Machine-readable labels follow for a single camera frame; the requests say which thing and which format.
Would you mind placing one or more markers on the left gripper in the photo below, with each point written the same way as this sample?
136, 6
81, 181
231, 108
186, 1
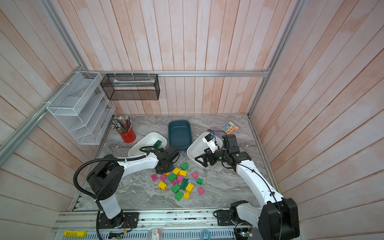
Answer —
159, 171

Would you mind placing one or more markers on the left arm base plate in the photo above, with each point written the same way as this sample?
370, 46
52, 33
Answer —
128, 220

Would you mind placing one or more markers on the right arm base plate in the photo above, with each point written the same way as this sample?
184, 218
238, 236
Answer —
226, 217

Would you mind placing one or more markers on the red pencil cup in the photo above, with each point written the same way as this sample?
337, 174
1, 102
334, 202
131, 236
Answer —
129, 137

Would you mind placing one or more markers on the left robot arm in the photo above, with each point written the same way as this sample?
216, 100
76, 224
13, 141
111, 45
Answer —
105, 177

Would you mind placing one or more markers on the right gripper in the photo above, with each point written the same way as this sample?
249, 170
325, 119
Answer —
210, 154

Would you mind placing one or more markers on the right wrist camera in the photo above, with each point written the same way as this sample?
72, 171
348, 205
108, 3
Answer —
210, 140

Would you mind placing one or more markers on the long dark green brick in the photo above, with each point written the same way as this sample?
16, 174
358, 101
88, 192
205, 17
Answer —
184, 184
157, 144

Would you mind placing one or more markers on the black mesh wall basket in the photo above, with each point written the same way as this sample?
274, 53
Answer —
126, 87

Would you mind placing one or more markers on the green brick front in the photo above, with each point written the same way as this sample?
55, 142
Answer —
179, 195

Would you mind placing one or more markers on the right white plastic bin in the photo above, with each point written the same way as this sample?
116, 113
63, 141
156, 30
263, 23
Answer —
198, 147

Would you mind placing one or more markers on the yellow label tag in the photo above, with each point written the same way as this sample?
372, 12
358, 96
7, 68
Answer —
75, 234

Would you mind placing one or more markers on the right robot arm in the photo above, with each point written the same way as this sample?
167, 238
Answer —
277, 218

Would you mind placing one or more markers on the left white plastic bin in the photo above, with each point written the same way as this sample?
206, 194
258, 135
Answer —
148, 140

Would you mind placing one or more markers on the teal plastic bin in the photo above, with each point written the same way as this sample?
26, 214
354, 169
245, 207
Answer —
180, 134

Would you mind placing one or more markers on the white plastic bin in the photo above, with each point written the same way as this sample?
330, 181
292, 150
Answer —
198, 147
148, 140

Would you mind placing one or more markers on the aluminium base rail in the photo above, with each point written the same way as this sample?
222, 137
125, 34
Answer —
176, 223

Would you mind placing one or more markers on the bundle of pencils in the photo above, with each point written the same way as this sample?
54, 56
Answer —
121, 124

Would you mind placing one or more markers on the colourful crayon pack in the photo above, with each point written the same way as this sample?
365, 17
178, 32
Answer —
230, 128

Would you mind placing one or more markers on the white wire mesh shelf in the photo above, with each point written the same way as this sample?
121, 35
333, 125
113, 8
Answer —
84, 113

